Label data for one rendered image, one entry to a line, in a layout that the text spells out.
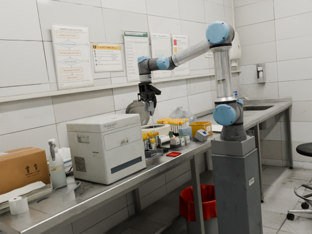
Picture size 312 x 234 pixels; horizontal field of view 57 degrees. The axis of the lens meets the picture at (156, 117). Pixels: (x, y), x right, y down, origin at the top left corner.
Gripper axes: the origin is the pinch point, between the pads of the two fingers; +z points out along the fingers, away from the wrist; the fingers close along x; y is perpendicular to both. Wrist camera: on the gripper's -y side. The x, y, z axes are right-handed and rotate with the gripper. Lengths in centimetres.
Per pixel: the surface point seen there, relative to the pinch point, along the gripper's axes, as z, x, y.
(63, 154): 17, -36, 43
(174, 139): 19.2, 6.8, -11.5
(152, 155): 21.3, 11.7, 16.4
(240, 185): 42, 50, -10
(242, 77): -10, -50, -253
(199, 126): 17.7, 4.4, -46.5
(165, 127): 15.0, -14.9, -29.5
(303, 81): 2, 26, -254
